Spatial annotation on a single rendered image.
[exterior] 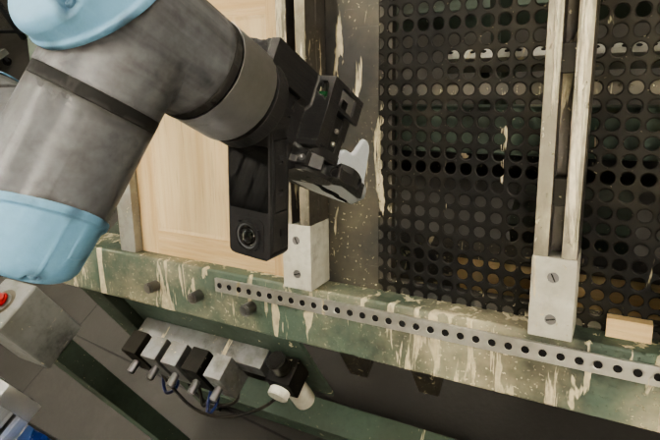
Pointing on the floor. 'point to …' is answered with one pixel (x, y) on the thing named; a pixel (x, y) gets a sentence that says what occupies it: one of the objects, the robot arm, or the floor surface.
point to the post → (116, 393)
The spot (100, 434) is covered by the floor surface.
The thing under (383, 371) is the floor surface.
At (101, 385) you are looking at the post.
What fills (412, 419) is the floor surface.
